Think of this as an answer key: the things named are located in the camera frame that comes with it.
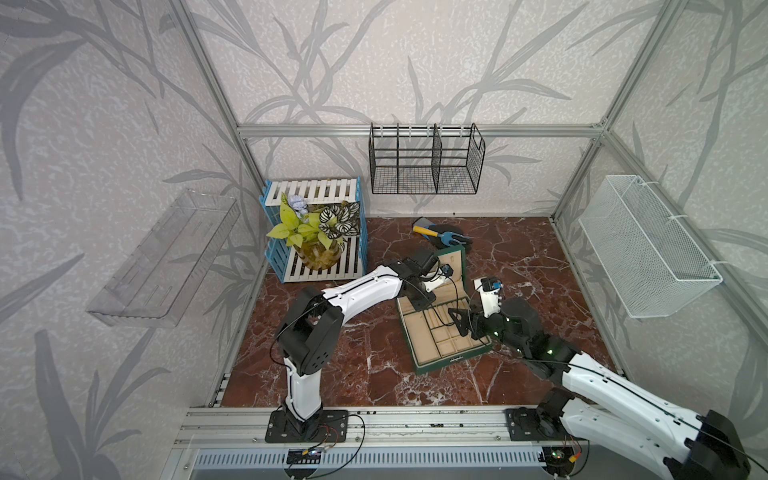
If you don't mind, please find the green jewelry box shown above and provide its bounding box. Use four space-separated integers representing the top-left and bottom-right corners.
397 246 492 375

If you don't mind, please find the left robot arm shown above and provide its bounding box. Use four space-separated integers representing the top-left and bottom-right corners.
275 249 454 428

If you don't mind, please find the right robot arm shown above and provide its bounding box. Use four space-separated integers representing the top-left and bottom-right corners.
449 298 751 479

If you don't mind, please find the black blue garden glove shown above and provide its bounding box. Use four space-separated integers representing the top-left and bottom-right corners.
412 217 472 253

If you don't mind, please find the blue white picket plant stand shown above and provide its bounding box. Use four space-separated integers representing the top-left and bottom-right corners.
260 178 367 283

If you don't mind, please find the glass vase with artificial plants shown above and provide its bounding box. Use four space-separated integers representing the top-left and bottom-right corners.
267 194 361 270

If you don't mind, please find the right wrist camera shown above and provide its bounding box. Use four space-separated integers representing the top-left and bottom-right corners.
474 277 503 318

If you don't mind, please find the blue fork yellow handle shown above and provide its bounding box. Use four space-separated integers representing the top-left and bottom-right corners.
413 226 473 247

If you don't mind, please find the black wire wall basket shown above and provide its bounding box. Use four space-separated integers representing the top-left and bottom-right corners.
368 124 486 195

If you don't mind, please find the white mesh wall basket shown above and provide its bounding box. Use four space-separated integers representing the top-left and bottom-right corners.
579 175 723 319

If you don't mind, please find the clear acrylic wall shelf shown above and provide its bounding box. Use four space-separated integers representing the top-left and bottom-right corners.
86 189 241 328

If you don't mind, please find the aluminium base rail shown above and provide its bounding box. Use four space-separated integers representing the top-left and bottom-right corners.
170 405 682 480

